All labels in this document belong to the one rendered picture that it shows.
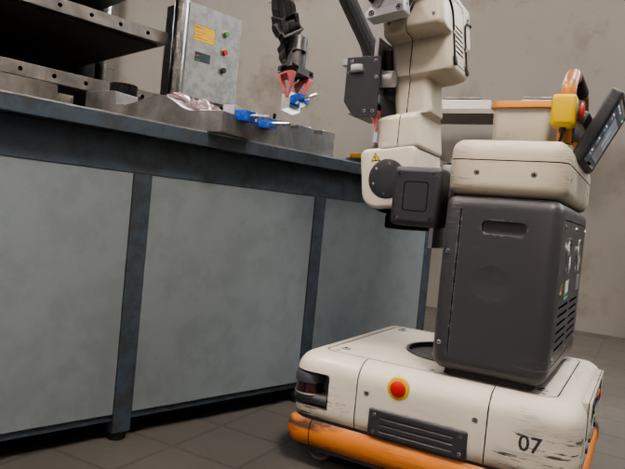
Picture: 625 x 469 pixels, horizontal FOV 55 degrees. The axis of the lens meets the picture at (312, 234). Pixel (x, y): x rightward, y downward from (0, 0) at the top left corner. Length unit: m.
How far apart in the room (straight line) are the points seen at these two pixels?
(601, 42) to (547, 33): 0.37
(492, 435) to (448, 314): 0.26
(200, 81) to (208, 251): 1.22
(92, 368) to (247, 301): 0.48
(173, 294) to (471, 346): 0.77
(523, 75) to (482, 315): 3.57
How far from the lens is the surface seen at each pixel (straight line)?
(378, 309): 2.25
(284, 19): 1.97
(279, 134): 1.86
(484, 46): 4.93
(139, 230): 1.57
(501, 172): 1.36
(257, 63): 5.79
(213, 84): 2.80
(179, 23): 2.59
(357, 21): 2.26
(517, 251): 1.34
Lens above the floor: 0.60
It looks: 2 degrees down
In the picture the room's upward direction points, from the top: 5 degrees clockwise
